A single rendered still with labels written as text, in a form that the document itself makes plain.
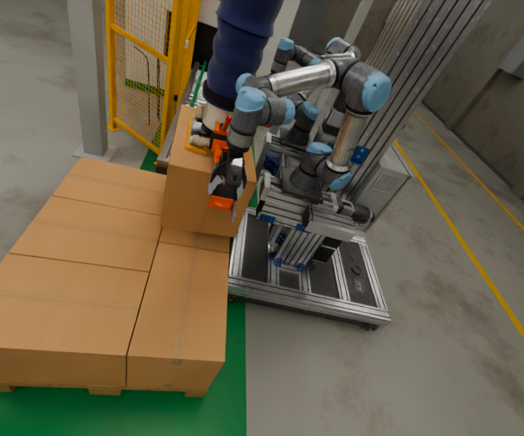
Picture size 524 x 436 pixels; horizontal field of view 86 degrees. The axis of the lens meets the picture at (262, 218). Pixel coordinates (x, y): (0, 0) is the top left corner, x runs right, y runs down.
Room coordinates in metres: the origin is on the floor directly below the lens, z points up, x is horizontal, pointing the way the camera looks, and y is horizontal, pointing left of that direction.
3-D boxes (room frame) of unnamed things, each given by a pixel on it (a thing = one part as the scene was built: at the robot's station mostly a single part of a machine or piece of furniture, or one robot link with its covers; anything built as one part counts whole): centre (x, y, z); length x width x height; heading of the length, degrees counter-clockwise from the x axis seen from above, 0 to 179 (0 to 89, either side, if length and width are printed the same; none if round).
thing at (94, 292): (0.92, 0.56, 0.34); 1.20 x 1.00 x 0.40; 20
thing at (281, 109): (0.84, 0.11, 1.50); 0.11 x 0.11 x 0.08; 51
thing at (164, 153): (2.64, 1.20, 0.50); 2.31 x 0.05 x 0.19; 20
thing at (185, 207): (1.29, 0.39, 0.87); 0.60 x 0.40 x 0.40; 23
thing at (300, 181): (1.31, -0.12, 1.09); 0.15 x 0.15 x 0.10
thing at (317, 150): (1.30, -0.12, 1.20); 0.13 x 0.12 x 0.14; 51
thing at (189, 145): (1.25, 0.48, 1.10); 0.34 x 0.10 x 0.05; 23
